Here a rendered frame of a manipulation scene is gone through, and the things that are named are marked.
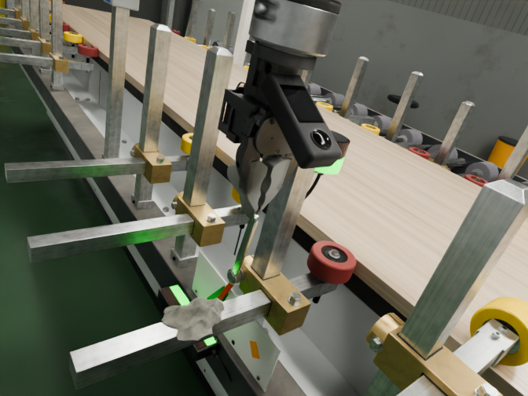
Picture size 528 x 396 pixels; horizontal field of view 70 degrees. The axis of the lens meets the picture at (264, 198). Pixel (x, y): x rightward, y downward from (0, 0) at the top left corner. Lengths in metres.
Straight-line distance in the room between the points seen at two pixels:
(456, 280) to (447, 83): 4.77
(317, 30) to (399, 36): 4.72
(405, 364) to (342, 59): 4.87
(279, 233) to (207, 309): 0.15
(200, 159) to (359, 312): 0.42
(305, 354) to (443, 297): 0.51
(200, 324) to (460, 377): 0.30
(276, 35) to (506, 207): 0.26
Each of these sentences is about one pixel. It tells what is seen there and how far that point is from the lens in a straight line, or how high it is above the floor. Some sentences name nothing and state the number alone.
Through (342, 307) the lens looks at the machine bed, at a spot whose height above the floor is 0.75.
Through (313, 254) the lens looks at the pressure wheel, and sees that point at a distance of 0.65.
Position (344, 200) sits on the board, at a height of 0.90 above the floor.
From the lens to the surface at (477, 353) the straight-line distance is 0.53.
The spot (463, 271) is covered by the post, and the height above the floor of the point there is 1.08.
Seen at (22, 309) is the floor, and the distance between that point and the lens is 1.79.
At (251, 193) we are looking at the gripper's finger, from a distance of 0.47.
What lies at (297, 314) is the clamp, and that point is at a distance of 0.60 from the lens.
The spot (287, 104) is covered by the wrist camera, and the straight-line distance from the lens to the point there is 0.40.
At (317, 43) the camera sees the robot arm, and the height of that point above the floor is 1.23.
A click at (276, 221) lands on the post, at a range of 0.56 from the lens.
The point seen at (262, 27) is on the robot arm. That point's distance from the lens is 0.42.
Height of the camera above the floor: 1.25
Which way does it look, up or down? 27 degrees down
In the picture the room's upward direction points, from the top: 15 degrees clockwise
